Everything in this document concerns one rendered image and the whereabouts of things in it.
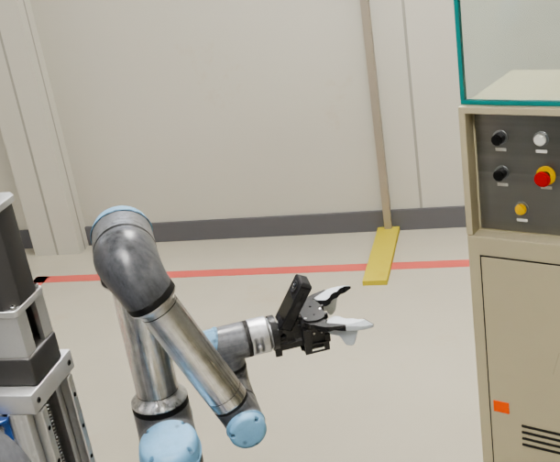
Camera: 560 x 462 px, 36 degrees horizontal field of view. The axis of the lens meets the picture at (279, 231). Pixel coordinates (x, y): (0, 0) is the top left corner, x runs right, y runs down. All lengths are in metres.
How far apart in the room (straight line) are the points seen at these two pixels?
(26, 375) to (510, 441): 1.77
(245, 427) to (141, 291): 0.34
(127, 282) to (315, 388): 2.10
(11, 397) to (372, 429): 2.09
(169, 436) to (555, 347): 1.24
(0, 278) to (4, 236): 0.06
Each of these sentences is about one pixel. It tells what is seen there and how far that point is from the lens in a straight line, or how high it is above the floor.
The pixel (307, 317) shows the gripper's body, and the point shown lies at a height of 1.07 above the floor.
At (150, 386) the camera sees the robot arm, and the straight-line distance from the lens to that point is 1.77.
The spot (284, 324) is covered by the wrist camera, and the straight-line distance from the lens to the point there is 1.77.
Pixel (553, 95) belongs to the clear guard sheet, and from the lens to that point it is 2.31.
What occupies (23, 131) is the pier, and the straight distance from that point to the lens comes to 5.22.
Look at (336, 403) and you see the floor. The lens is 3.44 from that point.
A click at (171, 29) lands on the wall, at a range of 4.85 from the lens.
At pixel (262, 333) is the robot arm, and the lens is 1.76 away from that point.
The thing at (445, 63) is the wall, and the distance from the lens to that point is 4.61.
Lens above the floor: 1.89
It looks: 22 degrees down
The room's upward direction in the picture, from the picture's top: 9 degrees counter-clockwise
